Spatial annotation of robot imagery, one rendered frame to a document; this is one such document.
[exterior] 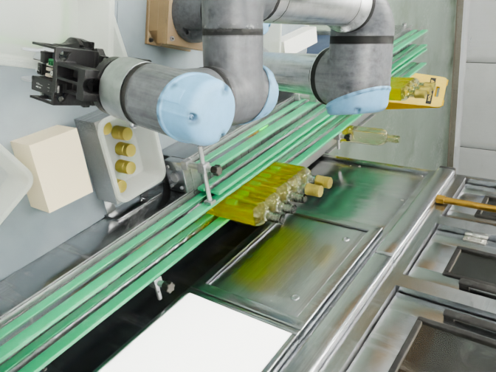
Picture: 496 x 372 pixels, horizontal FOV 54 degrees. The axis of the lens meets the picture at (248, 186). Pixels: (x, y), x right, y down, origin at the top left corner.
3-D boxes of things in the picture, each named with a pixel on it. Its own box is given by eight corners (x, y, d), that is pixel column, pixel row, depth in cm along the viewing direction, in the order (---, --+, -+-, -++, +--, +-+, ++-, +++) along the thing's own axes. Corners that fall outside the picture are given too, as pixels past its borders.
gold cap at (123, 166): (113, 162, 128) (124, 164, 126) (123, 156, 131) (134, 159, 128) (116, 174, 130) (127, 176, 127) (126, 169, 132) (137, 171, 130)
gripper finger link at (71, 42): (53, 32, 69) (92, 42, 64) (63, 33, 70) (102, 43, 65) (51, 66, 70) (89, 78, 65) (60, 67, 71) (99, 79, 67)
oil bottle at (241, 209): (203, 213, 144) (263, 229, 132) (199, 196, 142) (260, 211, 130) (215, 204, 148) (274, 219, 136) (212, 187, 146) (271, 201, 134)
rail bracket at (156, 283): (133, 294, 128) (170, 310, 120) (127, 272, 124) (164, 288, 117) (144, 285, 130) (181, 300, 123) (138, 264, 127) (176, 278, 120)
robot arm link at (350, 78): (246, 36, 133) (409, 35, 89) (246, 92, 137) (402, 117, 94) (207, 37, 127) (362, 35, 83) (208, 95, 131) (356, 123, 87)
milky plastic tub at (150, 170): (98, 200, 128) (120, 207, 124) (74, 119, 118) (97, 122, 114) (146, 173, 141) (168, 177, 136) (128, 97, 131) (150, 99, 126)
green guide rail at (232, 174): (197, 190, 140) (219, 195, 135) (196, 187, 139) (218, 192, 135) (412, 46, 261) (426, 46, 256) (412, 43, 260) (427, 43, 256)
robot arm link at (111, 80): (171, 63, 60) (163, 129, 62) (145, 57, 62) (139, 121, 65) (122, 59, 54) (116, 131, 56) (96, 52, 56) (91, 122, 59)
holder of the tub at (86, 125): (102, 216, 131) (122, 223, 127) (74, 119, 119) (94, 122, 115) (149, 189, 143) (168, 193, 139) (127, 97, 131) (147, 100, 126)
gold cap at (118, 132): (109, 128, 125) (120, 130, 123) (119, 123, 128) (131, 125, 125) (112, 141, 127) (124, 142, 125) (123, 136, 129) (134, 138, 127)
